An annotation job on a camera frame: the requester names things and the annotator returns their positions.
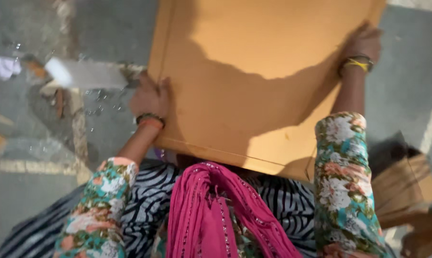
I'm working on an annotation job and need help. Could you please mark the person's right hand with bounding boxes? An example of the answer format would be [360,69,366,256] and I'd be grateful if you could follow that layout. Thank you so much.
[343,20,383,64]

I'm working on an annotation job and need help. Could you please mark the yellow and dark wrist bangles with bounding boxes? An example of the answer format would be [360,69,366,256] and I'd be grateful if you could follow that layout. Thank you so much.
[339,54,374,76]

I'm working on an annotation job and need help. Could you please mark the stack of brown cardboard pieces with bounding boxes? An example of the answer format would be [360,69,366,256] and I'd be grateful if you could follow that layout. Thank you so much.
[370,152,432,258]

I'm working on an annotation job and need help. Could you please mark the pink beaded scarf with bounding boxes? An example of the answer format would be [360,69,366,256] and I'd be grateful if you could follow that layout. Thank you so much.
[166,162,302,258]

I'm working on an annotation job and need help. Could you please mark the green and orange wrist bangles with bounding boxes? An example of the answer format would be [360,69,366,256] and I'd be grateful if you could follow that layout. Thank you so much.
[136,113,165,130]

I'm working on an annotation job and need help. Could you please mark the black white striped garment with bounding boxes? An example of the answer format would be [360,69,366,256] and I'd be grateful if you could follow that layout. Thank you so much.
[0,159,318,258]

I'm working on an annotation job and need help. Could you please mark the crumpled white cloth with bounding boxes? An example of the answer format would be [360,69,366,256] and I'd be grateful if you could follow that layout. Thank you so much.
[0,56,22,81]

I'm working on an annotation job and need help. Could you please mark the person's left hand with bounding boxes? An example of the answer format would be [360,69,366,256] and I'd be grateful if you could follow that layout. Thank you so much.
[129,70,172,120]

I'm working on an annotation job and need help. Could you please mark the large brown cardboard sheet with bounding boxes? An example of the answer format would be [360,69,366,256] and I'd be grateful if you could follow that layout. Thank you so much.
[147,0,387,183]

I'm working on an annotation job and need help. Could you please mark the white foam block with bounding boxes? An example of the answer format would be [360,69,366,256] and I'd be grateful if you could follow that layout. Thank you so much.
[44,57,129,90]

